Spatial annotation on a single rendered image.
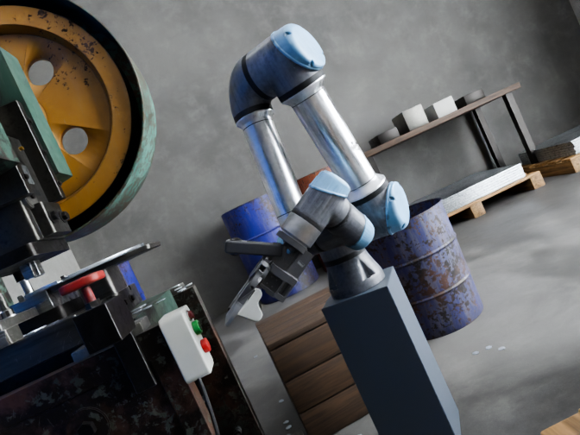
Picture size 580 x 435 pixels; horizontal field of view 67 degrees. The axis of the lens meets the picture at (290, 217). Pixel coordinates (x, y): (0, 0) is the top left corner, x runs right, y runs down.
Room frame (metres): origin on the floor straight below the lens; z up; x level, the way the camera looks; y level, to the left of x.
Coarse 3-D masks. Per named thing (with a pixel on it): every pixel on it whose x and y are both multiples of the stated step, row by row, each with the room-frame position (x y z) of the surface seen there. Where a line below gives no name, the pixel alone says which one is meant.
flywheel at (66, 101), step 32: (0, 32) 1.44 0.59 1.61; (32, 32) 1.45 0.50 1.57; (64, 32) 1.43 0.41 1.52; (32, 64) 1.49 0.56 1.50; (64, 64) 1.47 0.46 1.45; (96, 64) 1.44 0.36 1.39; (64, 96) 1.46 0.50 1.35; (96, 96) 1.47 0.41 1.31; (128, 96) 1.44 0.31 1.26; (64, 128) 1.46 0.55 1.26; (96, 128) 1.47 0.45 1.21; (128, 128) 1.44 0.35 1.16; (96, 160) 1.46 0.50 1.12; (128, 160) 1.47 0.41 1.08; (64, 192) 1.45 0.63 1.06; (96, 192) 1.42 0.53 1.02
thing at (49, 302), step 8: (32, 296) 1.01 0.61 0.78; (40, 296) 1.01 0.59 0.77; (48, 296) 1.01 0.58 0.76; (56, 296) 1.05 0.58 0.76; (64, 296) 1.08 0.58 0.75; (72, 296) 1.13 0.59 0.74; (16, 304) 1.01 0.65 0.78; (24, 304) 1.01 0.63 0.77; (32, 304) 1.01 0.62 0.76; (40, 304) 1.01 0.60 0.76; (48, 304) 1.01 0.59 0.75; (56, 304) 1.03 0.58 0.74; (16, 312) 1.01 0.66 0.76; (40, 312) 1.01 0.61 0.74
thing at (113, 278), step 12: (132, 252) 1.04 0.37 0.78; (144, 252) 1.15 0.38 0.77; (108, 264) 1.03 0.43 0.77; (108, 276) 1.06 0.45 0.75; (120, 276) 1.13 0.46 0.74; (96, 288) 1.05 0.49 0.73; (108, 288) 1.05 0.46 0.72; (120, 288) 1.09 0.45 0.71; (84, 300) 1.05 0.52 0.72; (132, 300) 1.13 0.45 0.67
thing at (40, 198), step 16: (16, 144) 1.14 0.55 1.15; (32, 176) 1.14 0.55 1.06; (16, 208) 1.02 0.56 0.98; (32, 208) 1.04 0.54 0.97; (48, 208) 1.07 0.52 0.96; (0, 224) 1.01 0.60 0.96; (16, 224) 1.01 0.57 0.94; (32, 224) 1.02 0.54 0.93; (48, 224) 1.04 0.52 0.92; (64, 224) 1.11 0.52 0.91; (0, 240) 1.01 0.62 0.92; (16, 240) 1.01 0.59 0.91; (32, 240) 1.02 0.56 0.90; (48, 240) 1.08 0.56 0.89
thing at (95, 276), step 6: (102, 270) 0.79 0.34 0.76; (84, 276) 0.75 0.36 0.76; (90, 276) 0.75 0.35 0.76; (96, 276) 0.76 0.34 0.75; (102, 276) 0.78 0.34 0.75; (72, 282) 0.75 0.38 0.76; (78, 282) 0.75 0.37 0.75; (84, 282) 0.75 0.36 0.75; (90, 282) 0.75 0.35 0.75; (60, 288) 0.74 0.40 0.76; (66, 288) 0.74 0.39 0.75; (72, 288) 0.74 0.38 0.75; (78, 288) 0.75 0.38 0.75; (84, 288) 0.77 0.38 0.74; (90, 288) 0.77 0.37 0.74; (60, 294) 0.75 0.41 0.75; (84, 294) 0.77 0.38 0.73; (90, 294) 0.77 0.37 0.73; (90, 300) 0.77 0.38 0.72
